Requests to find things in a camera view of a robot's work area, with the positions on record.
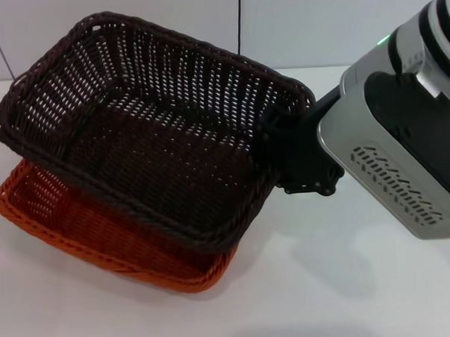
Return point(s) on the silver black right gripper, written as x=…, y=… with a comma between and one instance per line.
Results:
x=396, y=150

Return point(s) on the dark brown woven plastic basket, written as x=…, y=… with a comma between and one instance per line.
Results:
x=153, y=142

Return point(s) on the orange woven plastic basket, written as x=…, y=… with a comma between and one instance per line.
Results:
x=63, y=235

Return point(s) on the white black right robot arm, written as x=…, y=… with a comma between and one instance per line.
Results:
x=434, y=51

